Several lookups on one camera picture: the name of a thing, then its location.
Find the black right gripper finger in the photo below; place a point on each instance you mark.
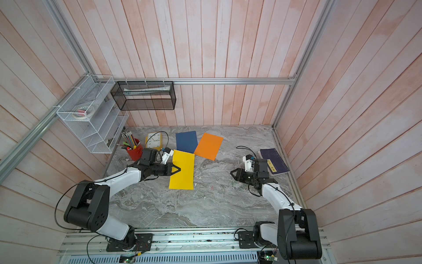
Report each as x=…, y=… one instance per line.
x=238, y=172
x=235, y=180

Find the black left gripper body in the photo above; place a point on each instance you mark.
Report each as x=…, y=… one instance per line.
x=165, y=169

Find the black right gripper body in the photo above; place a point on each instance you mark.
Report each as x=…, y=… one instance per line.
x=249, y=177

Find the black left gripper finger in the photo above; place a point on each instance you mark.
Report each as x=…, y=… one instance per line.
x=174, y=172
x=175, y=168

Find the yellow paper document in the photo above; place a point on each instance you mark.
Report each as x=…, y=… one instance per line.
x=183, y=180

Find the blue paper document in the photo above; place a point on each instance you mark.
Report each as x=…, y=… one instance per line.
x=186, y=141

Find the orange paper document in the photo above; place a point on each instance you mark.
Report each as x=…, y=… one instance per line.
x=209, y=146

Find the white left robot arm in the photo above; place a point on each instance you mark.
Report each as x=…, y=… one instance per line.
x=89, y=205

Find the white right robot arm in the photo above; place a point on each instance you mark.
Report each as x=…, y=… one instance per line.
x=296, y=232

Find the dark purple book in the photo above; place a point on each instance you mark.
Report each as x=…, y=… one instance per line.
x=275, y=162

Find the yellow desk clock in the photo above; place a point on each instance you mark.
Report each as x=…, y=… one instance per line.
x=154, y=140

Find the red metal pencil cup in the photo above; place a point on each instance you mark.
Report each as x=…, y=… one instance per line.
x=135, y=153

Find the tape roll in shelf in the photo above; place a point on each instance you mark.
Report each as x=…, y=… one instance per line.
x=83, y=112

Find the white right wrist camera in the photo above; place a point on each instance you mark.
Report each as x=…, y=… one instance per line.
x=249, y=161

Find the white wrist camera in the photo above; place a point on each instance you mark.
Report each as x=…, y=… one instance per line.
x=166, y=155
x=249, y=161

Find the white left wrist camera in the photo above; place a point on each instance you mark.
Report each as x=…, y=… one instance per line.
x=166, y=155

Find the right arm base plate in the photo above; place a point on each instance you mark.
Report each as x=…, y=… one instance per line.
x=264, y=233

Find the aluminium front rail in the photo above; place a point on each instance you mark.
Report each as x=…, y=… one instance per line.
x=164, y=240

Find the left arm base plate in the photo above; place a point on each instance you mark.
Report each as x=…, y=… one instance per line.
x=130, y=244

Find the black wire mesh basket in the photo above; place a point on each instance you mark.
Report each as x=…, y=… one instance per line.
x=144, y=95

